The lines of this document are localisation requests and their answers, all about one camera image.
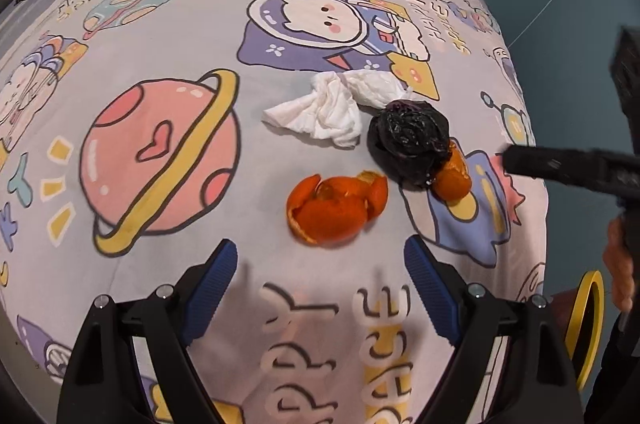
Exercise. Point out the person's right hand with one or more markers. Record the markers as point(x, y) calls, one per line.
point(620, 264)

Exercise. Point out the crumpled white tissue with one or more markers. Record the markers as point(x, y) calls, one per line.
point(325, 114)

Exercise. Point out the yellow-rimmed black trash bin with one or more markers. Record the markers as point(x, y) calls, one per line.
point(595, 276)

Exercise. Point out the small orange peel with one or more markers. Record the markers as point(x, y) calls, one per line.
point(452, 181)

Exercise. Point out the cartoon printed bed sheet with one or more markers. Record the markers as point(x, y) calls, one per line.
point(200, 29)

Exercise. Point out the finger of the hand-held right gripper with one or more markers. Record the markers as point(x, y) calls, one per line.
point(565, 169)
point(627, 79)

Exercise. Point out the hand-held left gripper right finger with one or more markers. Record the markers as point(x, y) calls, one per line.
point(430, 289)

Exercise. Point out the large orange peel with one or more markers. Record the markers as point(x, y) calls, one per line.
point(325, 214)

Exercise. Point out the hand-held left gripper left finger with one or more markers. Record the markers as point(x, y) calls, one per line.
point(210, 289)

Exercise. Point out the black plastic bag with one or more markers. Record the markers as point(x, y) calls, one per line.
point(405, 139)

